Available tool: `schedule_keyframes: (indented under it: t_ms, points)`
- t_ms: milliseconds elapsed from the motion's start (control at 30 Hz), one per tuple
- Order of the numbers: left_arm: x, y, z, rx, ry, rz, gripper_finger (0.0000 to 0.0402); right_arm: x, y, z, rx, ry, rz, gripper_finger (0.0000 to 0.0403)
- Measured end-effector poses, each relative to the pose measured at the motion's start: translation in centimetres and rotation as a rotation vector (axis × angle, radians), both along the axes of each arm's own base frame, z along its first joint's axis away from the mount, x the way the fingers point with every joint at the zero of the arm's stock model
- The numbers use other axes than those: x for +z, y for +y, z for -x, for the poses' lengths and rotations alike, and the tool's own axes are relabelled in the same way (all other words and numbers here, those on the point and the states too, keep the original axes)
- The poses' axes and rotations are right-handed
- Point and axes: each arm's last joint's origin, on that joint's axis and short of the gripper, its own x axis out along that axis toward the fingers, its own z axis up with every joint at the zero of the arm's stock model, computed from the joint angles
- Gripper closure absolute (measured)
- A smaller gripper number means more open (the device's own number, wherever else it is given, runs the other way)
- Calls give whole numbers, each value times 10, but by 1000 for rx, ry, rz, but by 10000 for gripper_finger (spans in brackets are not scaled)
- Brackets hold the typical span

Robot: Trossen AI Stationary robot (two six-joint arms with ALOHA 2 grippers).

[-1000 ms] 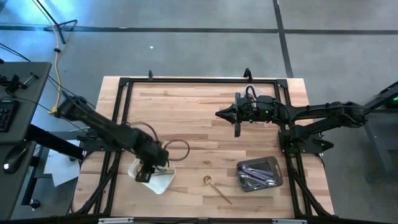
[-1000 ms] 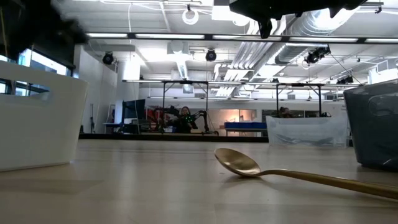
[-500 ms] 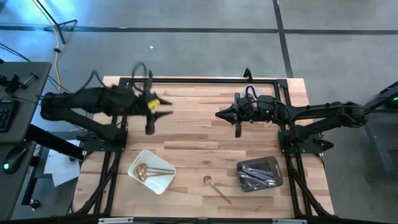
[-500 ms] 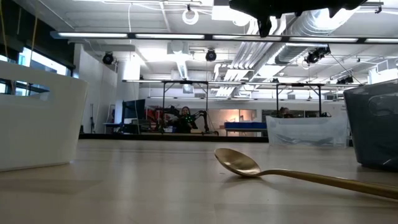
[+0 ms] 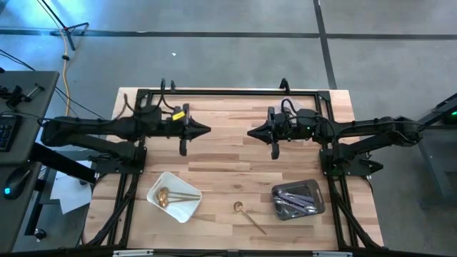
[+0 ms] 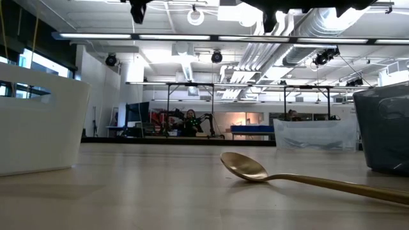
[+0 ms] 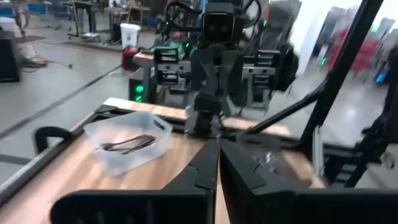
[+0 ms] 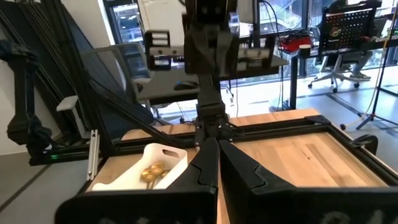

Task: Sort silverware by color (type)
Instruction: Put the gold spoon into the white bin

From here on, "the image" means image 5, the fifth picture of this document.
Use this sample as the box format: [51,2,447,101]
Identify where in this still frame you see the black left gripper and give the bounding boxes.
[162,103,212,157]

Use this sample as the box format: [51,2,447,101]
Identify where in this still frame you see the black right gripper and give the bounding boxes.
[247,106,321,161]

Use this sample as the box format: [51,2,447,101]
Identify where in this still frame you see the dark grey plastic bin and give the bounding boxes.
[271,178,326,221]

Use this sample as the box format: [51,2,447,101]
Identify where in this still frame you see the clear plastic bin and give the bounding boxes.
[270,95,321,143]

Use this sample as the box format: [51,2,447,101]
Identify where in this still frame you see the white plastic bin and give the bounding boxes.
[146,171,203,224]

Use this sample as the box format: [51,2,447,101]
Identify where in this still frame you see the black diagonal beam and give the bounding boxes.
[29,141,98,185]

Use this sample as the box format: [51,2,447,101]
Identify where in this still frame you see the white paper sheets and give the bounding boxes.
[49,159,94,216]

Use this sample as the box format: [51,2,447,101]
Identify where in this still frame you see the black tripod stand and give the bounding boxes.
[35,0,91,51]

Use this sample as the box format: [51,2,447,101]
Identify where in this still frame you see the grey desk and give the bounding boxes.
[0,70,61,253]

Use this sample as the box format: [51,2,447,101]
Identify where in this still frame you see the grey metal cart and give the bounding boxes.
[392,92,457,203]

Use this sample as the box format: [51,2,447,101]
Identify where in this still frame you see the black keyboard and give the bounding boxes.
[0,113,21,153]

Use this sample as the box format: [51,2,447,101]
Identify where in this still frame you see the black computer mouse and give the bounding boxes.
[2,166,32,200]

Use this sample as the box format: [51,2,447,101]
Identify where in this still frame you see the black computer with green light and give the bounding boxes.
[441,106,457,126]

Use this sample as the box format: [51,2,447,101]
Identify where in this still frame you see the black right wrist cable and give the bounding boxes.
[280,97,299,116]

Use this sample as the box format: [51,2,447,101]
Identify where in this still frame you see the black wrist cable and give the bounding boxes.
[280,97,299,116]
[122,78,176,119]

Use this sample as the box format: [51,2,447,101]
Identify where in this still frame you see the black metal table frame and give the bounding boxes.
[80,88,386,251]

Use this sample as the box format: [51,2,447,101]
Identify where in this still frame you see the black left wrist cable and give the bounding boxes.
[122,78,176,119]

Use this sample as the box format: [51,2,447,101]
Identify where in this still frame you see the thin black cable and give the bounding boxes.
[0,49,112,124]

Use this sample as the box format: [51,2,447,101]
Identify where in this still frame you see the yellow power cable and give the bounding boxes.
[59,26,73,117]

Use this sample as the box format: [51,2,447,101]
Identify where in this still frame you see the silver bracket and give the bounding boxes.
[112,249,154,257]
[312,251,353,257]

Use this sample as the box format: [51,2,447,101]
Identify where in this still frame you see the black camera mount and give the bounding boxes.
[0,82,46,109]

